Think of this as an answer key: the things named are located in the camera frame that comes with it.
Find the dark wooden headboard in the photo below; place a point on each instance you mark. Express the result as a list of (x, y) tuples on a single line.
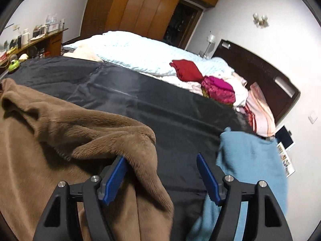
[(255, 62)]

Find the white quilt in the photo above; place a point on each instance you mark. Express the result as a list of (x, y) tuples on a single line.
[(138, 50)]

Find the white framed tablet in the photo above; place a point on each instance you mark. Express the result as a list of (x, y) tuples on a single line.
[(284, 136)]

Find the wall lamp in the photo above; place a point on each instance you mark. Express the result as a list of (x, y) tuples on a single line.
[(260, 20)]

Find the cream blanket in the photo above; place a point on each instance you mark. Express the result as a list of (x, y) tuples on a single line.
[(82, 54)]

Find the clear plastic container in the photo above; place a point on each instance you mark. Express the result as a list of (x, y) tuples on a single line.
[(54, 23)]

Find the white table lamp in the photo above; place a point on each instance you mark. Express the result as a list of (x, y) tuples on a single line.
[(211, 39)]

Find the magenta garment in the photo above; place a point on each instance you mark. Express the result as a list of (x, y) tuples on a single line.
[(218, 87)]

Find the white thermos jug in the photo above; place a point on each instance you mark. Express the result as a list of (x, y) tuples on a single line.
[(25, 36)]

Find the green toy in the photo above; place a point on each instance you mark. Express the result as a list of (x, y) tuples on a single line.
[(14, 65)]

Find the pink striped pillow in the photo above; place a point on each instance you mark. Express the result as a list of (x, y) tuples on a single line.
[(260, 113)]

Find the printed paper sheet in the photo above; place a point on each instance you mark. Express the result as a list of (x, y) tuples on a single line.
[(287, 163)]

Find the brown wooden wardrobe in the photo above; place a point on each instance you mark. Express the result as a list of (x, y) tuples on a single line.
[(140, 7)]

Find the dark glass cabinet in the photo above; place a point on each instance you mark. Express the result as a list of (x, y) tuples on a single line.
[(180, 22)]

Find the blue fleece garment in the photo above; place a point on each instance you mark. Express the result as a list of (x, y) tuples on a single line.
[(245, 160)]

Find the cream plush toy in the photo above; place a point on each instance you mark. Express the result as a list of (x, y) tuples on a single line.
[(23, 56)]

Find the white wall switch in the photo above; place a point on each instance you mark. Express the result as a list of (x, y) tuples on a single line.
[(312, 117)]

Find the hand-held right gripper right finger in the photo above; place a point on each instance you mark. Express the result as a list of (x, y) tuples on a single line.
[(208, 178)]

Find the red garment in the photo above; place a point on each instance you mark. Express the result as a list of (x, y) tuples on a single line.
[(186, 70)]

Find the brown fleece garment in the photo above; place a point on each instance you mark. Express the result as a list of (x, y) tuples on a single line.
[(62, 130)]

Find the black satin bed cover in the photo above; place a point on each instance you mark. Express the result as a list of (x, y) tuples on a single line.
[(150, 100)]

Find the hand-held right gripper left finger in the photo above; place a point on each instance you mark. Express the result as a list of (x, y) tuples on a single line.
[(114, 180)]

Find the wooden sideboard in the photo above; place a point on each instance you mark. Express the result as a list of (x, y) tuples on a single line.
[(54, 42)]

